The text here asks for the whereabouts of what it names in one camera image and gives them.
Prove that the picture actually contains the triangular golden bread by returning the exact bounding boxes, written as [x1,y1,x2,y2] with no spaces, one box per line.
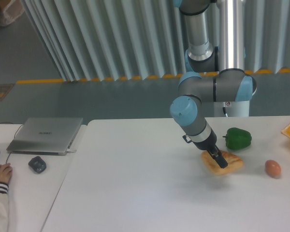
[201,150,244,175]

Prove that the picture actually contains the black mouse cable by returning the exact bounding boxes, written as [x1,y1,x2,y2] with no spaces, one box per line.
[0,122,25,165]

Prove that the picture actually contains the grey folding partition screen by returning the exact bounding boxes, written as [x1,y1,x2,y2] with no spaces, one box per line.
[22,0,290,82]

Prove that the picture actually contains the black computer mouse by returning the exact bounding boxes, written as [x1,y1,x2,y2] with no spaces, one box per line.
[28,156,47,174]

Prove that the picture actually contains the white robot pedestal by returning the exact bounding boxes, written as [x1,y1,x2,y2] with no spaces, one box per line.
[214,101,250,117]

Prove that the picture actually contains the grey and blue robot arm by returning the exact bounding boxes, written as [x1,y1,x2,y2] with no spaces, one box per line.
[170,0,256,168]

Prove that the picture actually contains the green bell pepper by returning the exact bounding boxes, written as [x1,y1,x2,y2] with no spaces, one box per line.
[224,128,252,150]

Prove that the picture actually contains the brown egg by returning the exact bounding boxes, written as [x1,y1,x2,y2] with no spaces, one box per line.
[265,159,281,179]

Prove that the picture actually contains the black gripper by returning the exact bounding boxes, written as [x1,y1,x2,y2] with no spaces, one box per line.
[182,131,228,168]

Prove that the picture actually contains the person's bare hand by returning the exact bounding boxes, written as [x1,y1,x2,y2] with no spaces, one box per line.
[0,163,13,185]

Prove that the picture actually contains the silver closed laptop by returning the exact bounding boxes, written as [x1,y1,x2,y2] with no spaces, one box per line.
[7,117,83,155]

